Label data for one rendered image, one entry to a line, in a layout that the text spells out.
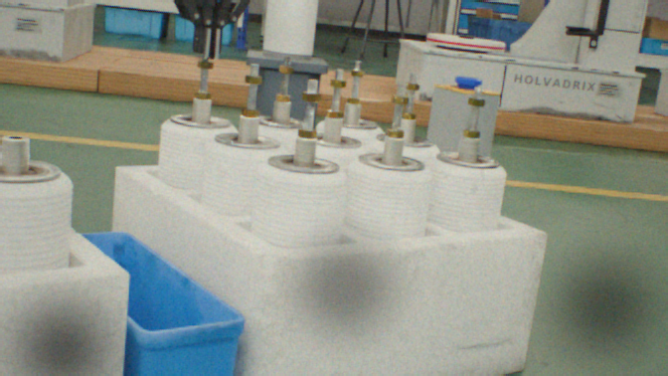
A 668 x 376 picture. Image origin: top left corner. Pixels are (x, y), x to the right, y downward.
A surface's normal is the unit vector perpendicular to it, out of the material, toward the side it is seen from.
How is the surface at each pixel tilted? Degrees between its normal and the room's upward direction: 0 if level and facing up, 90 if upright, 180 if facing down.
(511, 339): 90
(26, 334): 90
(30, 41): 90
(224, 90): 90
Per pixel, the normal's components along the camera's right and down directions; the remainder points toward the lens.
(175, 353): 0.57, 0.28
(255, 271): -0.81, 0.04
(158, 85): 0.08, 0.23
